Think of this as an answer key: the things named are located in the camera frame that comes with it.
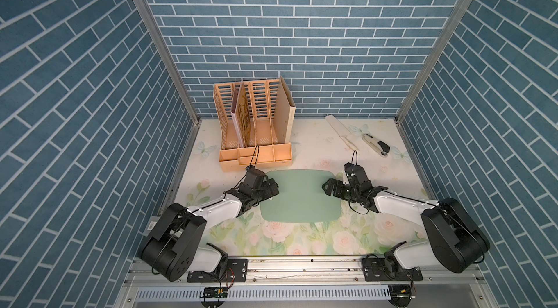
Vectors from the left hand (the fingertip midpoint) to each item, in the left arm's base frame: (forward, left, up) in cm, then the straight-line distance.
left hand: (277, 190), depth 90 cm
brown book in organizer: (+23, +15, +21) cm, 35 cm away
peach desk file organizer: (+41, +13, 0) cm, 43 cm away
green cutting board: (0, -11, -6) cm, 12 cm away
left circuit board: (-36, +20, -6) cm, 41 cm away
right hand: (+1, -23, 0) cm, 23 cm away
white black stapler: (+24, -49, +1) cm, 54 cm away
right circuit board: (-35, -42, -3) cm, 55 cm away
